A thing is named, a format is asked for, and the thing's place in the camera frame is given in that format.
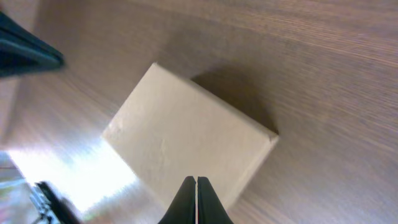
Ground cardboard box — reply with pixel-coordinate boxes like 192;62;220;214
103;63;279;208

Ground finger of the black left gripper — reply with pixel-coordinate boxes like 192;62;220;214
1;13;65;78

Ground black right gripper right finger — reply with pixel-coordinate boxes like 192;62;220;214
198;177;233;224

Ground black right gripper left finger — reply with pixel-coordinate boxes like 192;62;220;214
159;176;196;224

